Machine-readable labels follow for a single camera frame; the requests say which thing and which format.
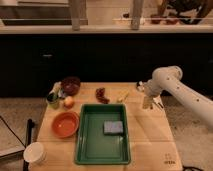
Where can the green cup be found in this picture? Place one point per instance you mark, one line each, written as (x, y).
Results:
(53, 100)

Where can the green plastic tray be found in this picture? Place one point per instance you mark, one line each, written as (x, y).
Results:
(94, 145)

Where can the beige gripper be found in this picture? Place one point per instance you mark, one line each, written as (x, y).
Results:
(147, 102)

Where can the dark maroon bowl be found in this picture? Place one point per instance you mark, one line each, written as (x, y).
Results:
(71, 85)

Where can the orange red bowl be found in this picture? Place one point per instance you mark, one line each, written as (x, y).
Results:
(65, 124)

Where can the blue grey sponge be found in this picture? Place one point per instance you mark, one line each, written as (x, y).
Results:
(113, 127)

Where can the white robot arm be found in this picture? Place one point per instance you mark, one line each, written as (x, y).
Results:
(169, 79)

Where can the crumpled plastic wrapper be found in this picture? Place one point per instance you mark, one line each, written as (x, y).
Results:
(57, 88)

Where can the small yellow banana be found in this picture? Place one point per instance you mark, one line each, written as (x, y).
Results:
(122, 97)

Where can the black clamp handle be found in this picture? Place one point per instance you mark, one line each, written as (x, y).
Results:
(30, 126)

